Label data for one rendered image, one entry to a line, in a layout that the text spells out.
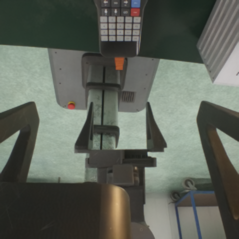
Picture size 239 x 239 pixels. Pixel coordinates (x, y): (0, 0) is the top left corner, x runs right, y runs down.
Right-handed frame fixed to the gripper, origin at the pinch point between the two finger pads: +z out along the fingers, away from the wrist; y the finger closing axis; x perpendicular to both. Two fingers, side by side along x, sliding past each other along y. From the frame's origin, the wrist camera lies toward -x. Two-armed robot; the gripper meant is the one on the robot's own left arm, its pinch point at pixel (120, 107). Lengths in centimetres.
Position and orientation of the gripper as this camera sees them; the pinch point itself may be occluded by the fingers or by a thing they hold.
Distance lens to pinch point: 34.3
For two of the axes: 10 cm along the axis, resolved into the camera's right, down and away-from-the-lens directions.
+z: -0.1, -9.9, 1.3
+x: -0.2, 1.3, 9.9
